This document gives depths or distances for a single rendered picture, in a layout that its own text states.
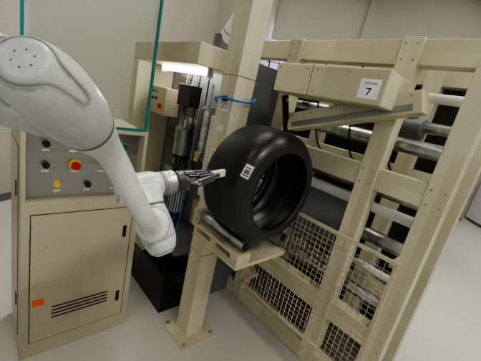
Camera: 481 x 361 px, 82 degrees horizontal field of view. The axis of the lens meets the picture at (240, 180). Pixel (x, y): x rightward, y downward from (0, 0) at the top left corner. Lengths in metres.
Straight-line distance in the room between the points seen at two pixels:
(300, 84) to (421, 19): 7.23
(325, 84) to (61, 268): 1.62
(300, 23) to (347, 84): 7.13
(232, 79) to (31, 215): 1.15
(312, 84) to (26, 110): 1.26
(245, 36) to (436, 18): 7.47
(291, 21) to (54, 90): 8.22
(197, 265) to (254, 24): 1.35
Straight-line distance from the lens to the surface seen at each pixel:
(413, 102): 1.43
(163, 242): 0.93
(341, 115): 1.54
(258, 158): 1.16
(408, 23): 8.58
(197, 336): 2.14
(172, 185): 1.01
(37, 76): 0.44
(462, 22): 8.86
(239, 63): 1.50
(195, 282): 1.85
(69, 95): 0.46
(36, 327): 1.97
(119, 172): 0.70
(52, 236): 1.67
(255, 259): 1.46
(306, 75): 1.54
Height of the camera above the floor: 1.53
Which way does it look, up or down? 15 degrees down
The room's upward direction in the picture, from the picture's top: 13 degrees clockwise
